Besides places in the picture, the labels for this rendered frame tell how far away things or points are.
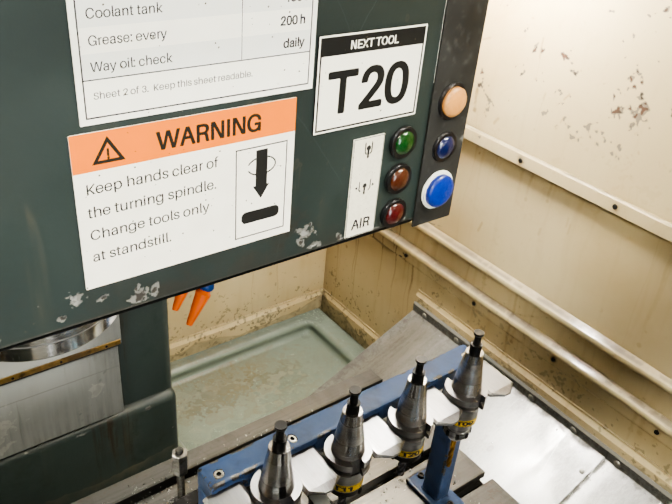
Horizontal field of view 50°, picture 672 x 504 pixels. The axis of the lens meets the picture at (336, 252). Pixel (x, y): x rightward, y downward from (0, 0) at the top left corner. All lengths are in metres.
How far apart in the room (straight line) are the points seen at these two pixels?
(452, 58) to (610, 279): 0.92
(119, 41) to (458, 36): 0.27
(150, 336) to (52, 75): 1.07
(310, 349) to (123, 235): 1.68
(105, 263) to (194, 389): 1.53
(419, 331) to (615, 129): 0.74
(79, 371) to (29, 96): 1.01
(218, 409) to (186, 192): 1.49
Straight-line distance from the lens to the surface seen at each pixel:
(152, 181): 0.47
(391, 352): 1.81
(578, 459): 1.62
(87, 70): 0.43
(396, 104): 0.56
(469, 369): 1.05
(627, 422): 1.56
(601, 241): 1.44
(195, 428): 1.90
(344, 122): 0.53
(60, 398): 1.42
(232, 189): 0.50
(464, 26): 0.59
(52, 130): 0.43
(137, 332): 1.44
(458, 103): 0.60
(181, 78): 0.45
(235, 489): 0.94
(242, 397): 1.97
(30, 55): 0.42
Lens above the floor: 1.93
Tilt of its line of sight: 32 degrees down
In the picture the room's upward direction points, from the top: 5 degrees clockwise
